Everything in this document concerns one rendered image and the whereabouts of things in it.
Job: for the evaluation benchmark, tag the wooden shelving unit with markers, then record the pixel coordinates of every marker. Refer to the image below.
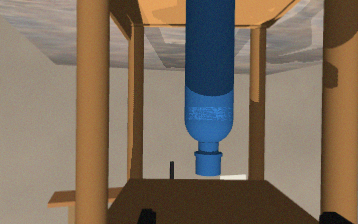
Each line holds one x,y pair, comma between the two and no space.
209,201

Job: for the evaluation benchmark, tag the blue cylinder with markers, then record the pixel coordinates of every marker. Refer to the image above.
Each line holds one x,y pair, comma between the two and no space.
209,78

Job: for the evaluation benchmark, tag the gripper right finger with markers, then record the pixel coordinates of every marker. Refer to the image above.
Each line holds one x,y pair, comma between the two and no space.
332,218

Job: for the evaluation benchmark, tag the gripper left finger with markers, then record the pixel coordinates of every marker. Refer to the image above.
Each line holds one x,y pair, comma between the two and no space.
147,217

